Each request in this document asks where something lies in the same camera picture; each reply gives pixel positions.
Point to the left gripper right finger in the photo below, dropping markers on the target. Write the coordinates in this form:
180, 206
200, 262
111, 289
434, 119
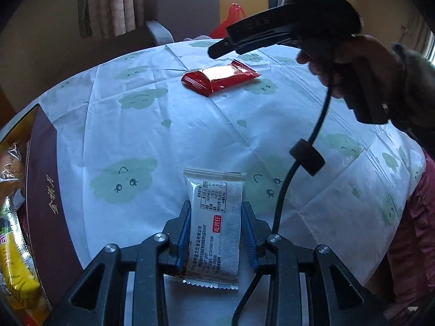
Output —
255, 233

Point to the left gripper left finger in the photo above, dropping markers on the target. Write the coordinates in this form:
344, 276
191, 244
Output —
175, 255

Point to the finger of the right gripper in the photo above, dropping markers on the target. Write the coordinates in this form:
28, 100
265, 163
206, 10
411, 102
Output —
224, 47

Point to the red gold cake packet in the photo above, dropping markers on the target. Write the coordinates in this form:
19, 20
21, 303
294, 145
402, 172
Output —
210, 80

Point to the white label snack packet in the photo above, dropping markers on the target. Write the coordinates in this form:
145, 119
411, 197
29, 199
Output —
210, 246

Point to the yellow black snack bag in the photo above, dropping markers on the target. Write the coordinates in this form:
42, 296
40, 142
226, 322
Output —
18, 270

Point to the bread bun clear red bag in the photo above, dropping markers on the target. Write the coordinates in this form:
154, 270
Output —
12, 176

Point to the dark sleeve forearm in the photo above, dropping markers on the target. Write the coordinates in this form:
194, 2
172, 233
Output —
412, 105

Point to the person right hand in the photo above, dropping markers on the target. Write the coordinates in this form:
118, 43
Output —
362, 65

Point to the pink cloth on chair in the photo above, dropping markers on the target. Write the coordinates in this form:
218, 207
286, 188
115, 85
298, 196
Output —
200, 37

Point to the red plastic bag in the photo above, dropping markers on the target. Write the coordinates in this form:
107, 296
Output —
229, 22

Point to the grey yellow blue armchair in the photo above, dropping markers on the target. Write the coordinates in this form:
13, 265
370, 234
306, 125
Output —
176, 20

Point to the left beige patterned curtain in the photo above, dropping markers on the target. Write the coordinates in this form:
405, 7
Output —
110, 18

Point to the maroon gold tin box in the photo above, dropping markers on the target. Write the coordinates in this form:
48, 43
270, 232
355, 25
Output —
41, 216

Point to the person pink clothing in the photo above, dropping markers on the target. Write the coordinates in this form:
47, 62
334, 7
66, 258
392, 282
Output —
405, 277

